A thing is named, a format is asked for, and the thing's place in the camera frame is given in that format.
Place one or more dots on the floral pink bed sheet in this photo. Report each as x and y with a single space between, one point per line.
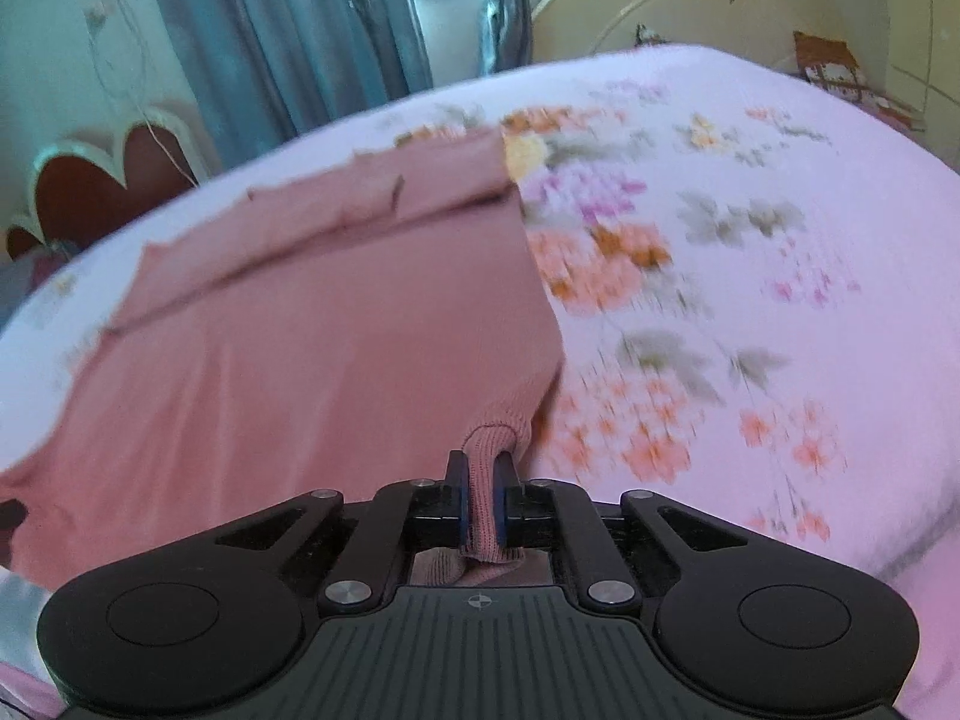
750 315

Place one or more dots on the cream round headboard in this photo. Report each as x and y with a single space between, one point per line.
712 0

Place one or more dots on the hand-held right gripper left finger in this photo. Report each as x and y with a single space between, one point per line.
461 499

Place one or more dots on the pink sweater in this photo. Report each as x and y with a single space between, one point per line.
300 360

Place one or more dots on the red heart-shaped headboard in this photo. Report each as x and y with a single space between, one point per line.
75 187

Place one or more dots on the brown patterned pillow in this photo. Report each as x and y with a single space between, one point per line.
829 64

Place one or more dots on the tied blue curtain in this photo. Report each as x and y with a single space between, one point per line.
506 0

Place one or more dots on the blue patterned curtain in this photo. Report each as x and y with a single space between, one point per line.
300 15

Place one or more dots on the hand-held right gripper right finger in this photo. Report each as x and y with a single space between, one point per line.
501 502

